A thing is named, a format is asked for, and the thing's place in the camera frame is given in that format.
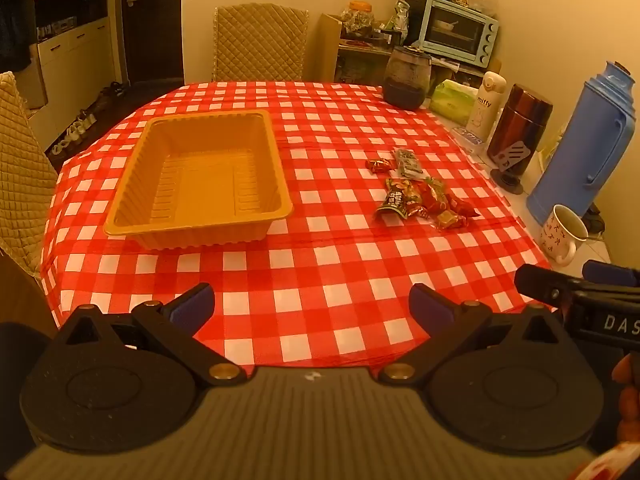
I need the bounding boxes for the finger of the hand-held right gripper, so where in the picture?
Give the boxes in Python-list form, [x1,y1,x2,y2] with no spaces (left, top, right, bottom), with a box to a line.
[582,260,640,287]
[515,263,640,313]

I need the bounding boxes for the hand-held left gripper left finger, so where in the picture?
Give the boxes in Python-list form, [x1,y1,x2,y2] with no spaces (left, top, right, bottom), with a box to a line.
[55,282,248,388]

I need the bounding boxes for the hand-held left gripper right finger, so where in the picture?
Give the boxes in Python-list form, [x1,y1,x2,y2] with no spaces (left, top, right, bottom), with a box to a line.
[377,282,578,388]

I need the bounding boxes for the yellow green candy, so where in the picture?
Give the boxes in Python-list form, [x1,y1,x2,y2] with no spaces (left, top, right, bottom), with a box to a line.
[434,211,467,232]

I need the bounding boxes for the red twisted snack packet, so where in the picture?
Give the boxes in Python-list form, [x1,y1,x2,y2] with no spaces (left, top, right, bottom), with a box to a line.
[445,192,481,219]

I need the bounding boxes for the red green snack packet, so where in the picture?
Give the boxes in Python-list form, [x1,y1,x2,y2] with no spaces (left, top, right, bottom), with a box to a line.
[417,177,449,212]

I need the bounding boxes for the yellow plastic tray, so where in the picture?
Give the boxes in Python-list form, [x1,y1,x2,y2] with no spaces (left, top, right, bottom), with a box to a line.
[102,109,294,251]

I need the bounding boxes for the grey snack packet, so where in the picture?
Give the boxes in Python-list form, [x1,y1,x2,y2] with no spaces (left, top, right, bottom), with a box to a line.
[392,148,424,179]

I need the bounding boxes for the person's right hand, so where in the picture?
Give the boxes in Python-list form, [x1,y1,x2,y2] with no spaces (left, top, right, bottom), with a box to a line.
[611,355,640,443]

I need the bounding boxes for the white printed mug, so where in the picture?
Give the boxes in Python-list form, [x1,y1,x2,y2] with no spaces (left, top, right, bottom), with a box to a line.
[540,204,590,267]

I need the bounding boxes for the red white checkered tablecloth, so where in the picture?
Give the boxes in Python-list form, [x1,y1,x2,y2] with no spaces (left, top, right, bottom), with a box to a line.
[41,80,556,371]

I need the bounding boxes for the blue thermos flask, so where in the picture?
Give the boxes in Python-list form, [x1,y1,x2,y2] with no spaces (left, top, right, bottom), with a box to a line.
[526,61,637,226]

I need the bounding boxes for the black metal phone stand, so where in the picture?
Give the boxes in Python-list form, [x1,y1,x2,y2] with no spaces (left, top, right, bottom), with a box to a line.
[490,140,532,196]

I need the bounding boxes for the red white cloth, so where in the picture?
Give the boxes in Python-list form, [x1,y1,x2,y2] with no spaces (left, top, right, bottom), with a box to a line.
[574,444,640,480]

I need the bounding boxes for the blue white small box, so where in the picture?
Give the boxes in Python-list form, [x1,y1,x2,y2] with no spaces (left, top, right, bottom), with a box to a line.
[449,127,486,156]

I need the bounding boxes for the brown steel thermos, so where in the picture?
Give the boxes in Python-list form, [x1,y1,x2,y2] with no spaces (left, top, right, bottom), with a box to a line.
[487,84,554,173]

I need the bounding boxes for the white thermos bottle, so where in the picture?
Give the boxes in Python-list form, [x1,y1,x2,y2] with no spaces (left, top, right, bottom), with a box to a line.
[467,71,506,141]

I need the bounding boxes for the green tissue pack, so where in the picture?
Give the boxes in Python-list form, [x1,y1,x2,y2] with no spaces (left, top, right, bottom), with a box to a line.
[430,80,479,124]

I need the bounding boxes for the row of light shoes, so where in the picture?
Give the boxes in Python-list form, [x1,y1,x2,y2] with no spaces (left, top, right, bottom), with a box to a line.
[49,111,99,157]

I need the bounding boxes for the beige quilted chair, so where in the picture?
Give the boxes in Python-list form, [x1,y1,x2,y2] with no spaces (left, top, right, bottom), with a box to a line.
[212,5,309,83]
[0,71,59,281]

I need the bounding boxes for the dark glass jar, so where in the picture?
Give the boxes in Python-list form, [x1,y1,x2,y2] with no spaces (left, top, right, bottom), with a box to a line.
[383,46,432,111]

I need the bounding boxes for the dark shoes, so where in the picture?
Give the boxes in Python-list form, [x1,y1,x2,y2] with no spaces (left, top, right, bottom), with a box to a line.
[96,81,126,107]

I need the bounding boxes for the light blue toaster oven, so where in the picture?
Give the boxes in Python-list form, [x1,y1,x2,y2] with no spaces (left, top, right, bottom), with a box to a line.
[417,0,500,69]

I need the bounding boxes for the wooden shelf unit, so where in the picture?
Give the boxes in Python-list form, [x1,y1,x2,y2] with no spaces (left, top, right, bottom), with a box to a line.
[320,12,502,107]

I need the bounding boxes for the white hallway cabinet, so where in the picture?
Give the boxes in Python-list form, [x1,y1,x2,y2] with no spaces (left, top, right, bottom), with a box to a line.
[31,0,124,111]

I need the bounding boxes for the dark wooden door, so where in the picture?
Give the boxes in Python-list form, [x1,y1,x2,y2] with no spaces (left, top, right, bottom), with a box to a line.
[121,0,184,87]

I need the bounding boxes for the clear jar orange lid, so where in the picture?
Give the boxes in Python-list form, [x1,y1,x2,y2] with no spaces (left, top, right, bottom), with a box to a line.
[342,1,375,39]

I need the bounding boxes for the dark hanging coat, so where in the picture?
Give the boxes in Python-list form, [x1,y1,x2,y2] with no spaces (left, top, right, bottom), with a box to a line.
[0,0,37,73]

